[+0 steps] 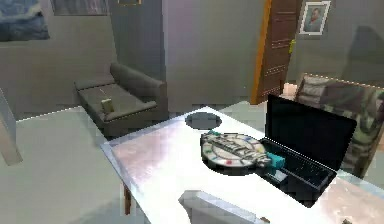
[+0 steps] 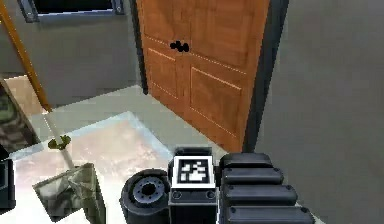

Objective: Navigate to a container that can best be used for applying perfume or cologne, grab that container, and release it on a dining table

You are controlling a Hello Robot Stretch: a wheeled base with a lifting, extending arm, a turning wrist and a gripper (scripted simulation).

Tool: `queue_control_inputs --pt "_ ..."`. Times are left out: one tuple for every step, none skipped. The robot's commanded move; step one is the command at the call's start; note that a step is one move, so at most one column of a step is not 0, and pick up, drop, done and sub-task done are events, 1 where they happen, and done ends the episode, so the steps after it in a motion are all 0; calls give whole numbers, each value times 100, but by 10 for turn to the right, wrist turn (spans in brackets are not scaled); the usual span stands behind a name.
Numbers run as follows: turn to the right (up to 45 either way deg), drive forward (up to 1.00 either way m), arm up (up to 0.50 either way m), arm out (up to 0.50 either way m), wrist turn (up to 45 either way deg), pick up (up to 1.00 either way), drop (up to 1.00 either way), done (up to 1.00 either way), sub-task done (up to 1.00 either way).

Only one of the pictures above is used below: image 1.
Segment dark grey round plate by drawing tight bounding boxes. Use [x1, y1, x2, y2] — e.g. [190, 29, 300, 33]
[184, 111, 223, 131]

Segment round patterned model ship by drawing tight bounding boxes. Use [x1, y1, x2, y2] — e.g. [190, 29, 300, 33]
[199, 130, 287, 176]

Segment white glossy table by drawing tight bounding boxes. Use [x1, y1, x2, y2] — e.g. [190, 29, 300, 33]
[99, 105, 384, 224]

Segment dark grey sofa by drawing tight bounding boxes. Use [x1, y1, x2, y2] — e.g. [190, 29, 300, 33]
[73, 61, 170, 138]

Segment small olive box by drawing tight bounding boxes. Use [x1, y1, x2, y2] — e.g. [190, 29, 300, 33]
[101, 97, 115, 115]

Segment white chair back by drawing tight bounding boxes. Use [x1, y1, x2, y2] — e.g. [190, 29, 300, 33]
[178, 189, 268, 224]

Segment brown wooden door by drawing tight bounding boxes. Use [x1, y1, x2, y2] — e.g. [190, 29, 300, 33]
[250, 0, 304, 106]

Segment black open laptop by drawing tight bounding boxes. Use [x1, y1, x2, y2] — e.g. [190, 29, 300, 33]
[257, 94, 358, 209]

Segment camouflage patterned armchair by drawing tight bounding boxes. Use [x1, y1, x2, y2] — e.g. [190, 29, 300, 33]
[295, 73, 384, 179]

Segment white framed portrait picture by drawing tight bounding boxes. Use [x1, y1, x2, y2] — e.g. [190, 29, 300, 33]
[298, 0, 332, 36]

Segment pale grey slanted furniture leg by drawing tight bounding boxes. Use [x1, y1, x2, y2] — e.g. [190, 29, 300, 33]
[0, 88, 24, 167]

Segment grey framed wall picture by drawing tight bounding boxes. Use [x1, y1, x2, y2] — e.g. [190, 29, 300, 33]
[50, 0, 110, 17]

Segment blue wall painting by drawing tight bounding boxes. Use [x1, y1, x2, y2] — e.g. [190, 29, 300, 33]
[0, 0, 51, 43]

